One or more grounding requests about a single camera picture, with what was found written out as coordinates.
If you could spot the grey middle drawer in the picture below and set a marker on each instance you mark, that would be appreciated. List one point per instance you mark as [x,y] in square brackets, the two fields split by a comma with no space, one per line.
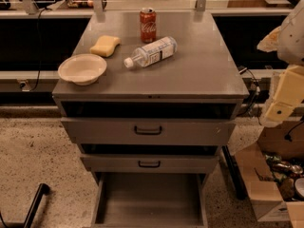
[129,158]

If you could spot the red cola can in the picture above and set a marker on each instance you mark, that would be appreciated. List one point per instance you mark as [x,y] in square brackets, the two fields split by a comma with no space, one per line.
[148,25]

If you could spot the black bar on floor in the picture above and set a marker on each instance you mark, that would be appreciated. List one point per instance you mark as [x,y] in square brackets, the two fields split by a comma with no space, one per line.
[43,190]

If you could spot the yellow sponge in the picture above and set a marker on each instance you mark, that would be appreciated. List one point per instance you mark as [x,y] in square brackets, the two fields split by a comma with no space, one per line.
[105,45]

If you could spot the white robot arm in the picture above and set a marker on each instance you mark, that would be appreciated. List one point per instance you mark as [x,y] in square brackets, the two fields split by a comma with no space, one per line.
[287,40]

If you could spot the grey metal drawer cabinet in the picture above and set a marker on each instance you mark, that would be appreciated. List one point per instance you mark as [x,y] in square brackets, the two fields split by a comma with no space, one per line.
[201,71]

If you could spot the black cabinet leg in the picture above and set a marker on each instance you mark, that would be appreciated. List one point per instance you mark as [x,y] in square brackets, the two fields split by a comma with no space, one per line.
[234,173]

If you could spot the grey open bottom drawer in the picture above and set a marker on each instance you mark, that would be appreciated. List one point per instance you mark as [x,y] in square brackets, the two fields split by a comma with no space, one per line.
[149,200]

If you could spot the cardboard box with items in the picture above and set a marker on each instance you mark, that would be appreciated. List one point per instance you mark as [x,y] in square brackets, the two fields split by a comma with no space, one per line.
[264,195]

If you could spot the white paper bowl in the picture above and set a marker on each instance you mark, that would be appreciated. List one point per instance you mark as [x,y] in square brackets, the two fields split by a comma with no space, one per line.
[82,69]

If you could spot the clear plastic water bottle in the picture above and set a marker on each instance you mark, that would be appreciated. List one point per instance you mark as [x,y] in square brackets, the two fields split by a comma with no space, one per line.
[152,53]

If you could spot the grey top drawer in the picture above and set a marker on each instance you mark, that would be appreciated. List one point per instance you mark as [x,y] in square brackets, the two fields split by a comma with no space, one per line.
[148,123]

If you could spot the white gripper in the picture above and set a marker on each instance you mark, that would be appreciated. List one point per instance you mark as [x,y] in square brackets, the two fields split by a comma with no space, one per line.
[293,38]

